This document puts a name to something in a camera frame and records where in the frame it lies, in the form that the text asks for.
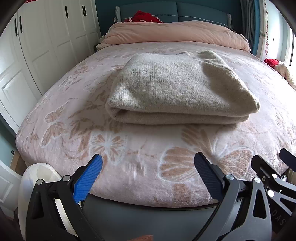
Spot cream cloth by window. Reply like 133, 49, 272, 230
274, 62, 296, 90

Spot teal upholstered headboard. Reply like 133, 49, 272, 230
115, 1, 232, 28

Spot red cloth on headboard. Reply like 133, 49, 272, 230
124, 11, 162, 23

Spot cream knit sweater black hearts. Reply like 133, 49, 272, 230
105, 51, 260, 125

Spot person's fleece-clad knee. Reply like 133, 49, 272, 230
18, 164, 82, 240

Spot red cloth by window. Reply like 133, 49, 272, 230
264, 58, 280, 69

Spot pink floral bed blanket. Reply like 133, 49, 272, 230
16, 42, 295, 207

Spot white door with handle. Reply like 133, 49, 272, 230
0, 161, 22, 218

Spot white wardrobe with red stickers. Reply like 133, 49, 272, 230
1, 1, 101, 133

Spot pink folded duvet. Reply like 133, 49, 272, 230
96, 21, 251, 52

